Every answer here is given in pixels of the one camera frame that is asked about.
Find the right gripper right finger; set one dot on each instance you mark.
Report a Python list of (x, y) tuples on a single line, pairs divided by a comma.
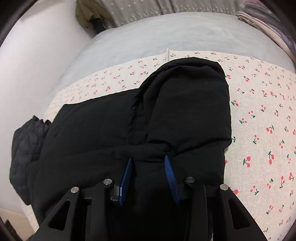
[(205, 212)]

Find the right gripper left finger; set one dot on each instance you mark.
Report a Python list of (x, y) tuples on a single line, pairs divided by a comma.
[(87, 214)]

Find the black coat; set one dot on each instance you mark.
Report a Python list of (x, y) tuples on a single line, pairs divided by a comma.
[(177, 124)]

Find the cherry print bed mat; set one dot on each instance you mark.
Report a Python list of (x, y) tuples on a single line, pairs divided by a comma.
[(260, 161)]

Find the olive green hanging jacket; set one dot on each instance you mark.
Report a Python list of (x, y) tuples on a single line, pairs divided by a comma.
[(92, 14)]

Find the grey dotted curtain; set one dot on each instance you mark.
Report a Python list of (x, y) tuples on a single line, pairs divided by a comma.
[(127, 11)]

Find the folded beige grey blankets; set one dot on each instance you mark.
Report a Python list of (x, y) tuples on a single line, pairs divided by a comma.
[(256, 14)]

